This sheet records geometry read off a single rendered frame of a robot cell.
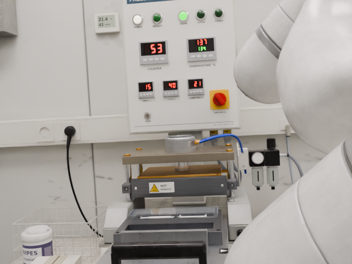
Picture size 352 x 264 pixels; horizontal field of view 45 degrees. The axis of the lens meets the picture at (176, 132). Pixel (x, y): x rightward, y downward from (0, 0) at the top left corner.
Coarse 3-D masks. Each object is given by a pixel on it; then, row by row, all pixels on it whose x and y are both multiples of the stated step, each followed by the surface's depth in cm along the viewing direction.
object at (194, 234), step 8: (224, 224) 89; (128, 232) 73; (136, 232) 73; (144, 232) 73; (152, 232) 72; (160, 232) 72; (168, 232) 72; (176, 232) 72; (184, 232) 72; (192, 232) 72; (200, 232) 72; (224, 232) 83; (128, 240) 73; (136, 240) 73; (144, 240) 73; (152, 240) 73; (160, 240) 72; (168, 240) 72; (176, 240) 72; (184, 240) 72; (192, 240) 72; (224, 240) 78; (208, 248) 74; (216, 248) 74; (224, 248) 74; (104, 256) 73; (208, 256) 70; (216, 256) 70; (224, 256) 70
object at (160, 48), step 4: (144, 44) 121; (148, 44) 121; (152, 44) 121; (156, 44) 121; (160, 44) 121; (144, 48) 122; (148, 48) 121; (152, 48) 121; (156, 48) 121; (160, 48) 121; (144, 52) 122; (148, 52) 121; (152, 52) 121; (156, 52) 121; (160, 52) 121
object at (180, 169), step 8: (152, 168) 116; (160, 168) 115; (168, 168) 115; (176, 168) 109; (184, 168) 108; (192, 168) 112; (200, 168) 111; (208, 168) 110; (216, 168) 110; (144, 176) 103; (152, 176) 102; (160, 176) 102; (168, 176) 102; (176, 176) 102; (184, 176) 102; (192, 176) 101
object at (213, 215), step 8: (144, 208) 92; (136, 216) 87; (144, 216) 87; (152, 216) 87; (160, 216) 86; (168, 216) 86; (176, 216) 86; (184, 216) 86; (192, 216) 86; (200, 216) 86; (208, 216) 85; (216, 216) 85
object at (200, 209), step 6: (138, 210) 91; (144, 210) 91; (150, 210) 91; (156, 210) 90; (162, 210) 90; (168, 210) 90; (174, 210) 89; (180, 210) 89; (186, 210) 89; (192, 210) 89; (198, 210) 88; (204, 210) 88; (210, 210) 88; (216, 210) 87
